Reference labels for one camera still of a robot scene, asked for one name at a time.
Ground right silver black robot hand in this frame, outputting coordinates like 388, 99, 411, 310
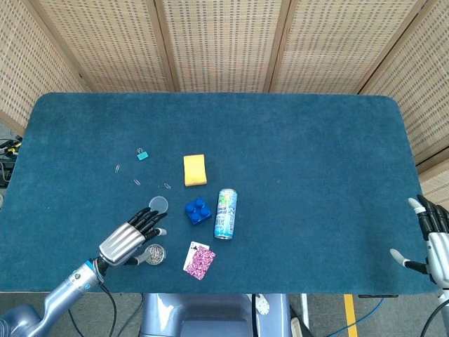
389, 194, 449, 287

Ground clear jar of paperclips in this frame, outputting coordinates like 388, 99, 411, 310
142, 244, 167, 266

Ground blue floor cable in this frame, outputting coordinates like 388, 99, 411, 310
336, 298, 387, 337

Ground clear round plastic lid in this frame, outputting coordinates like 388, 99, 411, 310
148, 195, 168, 214

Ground blue building block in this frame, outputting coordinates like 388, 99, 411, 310
185, 197, 213, 227

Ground black equipment box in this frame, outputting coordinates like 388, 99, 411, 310
0, 159, 15, 187

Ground yellow sponge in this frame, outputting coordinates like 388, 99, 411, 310
182, 154, 208, 187

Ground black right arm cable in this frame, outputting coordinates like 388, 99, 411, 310
420, 305, 443, 337

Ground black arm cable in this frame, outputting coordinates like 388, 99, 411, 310
98, 282, 117, 337
420, 305, 443, 337

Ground woven wood-framed screen panel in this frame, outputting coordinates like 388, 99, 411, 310
29, 0, 180, 94
269, 0, 434, 95
156, 0, 292, 94
0, 0, 87, 136
359, 0, 449, 208

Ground light blue drink can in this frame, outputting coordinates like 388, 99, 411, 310
213, 188, 239, 241

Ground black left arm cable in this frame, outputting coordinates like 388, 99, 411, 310
98, 282, 117, 337

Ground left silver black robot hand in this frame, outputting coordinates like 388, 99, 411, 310
98, 206, 168, 267

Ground five of clubs card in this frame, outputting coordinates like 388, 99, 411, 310
182, 241, 210, 272

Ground white table leg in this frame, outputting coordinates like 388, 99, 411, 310
290, 293, 309, 337

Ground black yellow cable bundle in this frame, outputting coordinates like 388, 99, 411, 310
0, 137, 24, 157

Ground grey-blue robot torso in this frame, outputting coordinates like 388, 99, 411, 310
139, 293, 292, 337

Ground white perforated bracket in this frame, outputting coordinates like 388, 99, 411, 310
253, 293, 271, 319

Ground pink patterned playing card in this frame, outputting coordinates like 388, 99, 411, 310
185, 245, 217, 281

